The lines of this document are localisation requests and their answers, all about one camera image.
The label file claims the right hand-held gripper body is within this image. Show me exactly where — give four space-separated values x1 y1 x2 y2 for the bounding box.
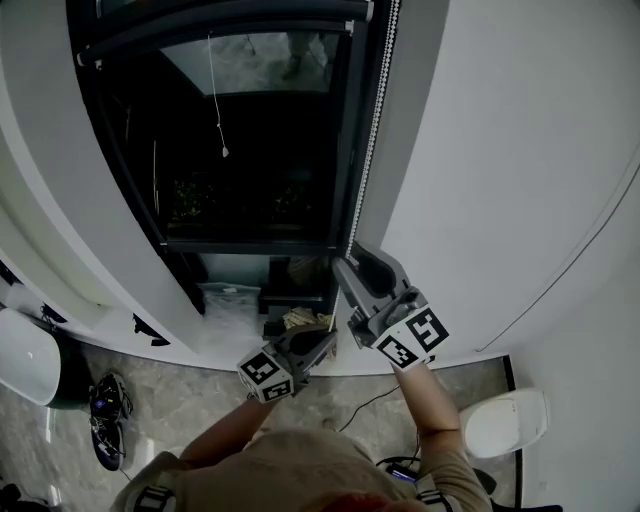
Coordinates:
348 287 450 372

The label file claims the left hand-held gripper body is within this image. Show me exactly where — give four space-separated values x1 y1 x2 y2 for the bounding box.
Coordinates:
236 342 311 404

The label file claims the white bead chain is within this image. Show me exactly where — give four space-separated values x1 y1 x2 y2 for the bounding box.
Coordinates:
327 0 403 334

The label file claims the person's left forearm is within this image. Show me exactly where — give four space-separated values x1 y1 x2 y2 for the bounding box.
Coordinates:
179 397 281 469

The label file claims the person's right forearm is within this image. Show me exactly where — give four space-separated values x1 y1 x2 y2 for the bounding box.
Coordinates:
389 360 462 466

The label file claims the clear plastic bag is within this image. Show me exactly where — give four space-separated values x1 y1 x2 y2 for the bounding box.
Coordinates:
197 281 266 361

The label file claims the person's beige shirt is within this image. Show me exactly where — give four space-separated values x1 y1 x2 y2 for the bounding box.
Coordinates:
109 427 494 512

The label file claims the small black angular device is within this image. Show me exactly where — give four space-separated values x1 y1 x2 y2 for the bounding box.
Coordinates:
132 313 171 347

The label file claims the white rounded bin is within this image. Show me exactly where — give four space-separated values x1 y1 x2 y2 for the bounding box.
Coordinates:
458 388 551 459

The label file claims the blue screen handheld device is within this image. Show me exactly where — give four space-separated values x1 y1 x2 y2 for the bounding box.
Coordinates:
389 462 419 484

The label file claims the green leafy plant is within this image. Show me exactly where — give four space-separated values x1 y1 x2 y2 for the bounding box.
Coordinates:
169 177 316 226

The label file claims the black power cable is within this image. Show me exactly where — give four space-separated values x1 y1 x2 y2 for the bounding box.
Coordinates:
335 384 401 434

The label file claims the black window frame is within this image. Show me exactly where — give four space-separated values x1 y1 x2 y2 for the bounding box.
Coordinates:
64 0 401 341

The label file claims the thin gray wall cable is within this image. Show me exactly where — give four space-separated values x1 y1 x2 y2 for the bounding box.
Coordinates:
474 164 640 354

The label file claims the black wired floor device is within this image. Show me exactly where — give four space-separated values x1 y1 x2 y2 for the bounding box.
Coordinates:
88 372 134 472

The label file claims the white black shoulder strap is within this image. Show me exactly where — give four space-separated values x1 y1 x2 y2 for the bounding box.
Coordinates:
132 482 176 512
414 487 446 512

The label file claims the white blind pull cord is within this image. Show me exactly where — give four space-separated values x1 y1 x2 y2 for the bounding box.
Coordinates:
207 32 231 159

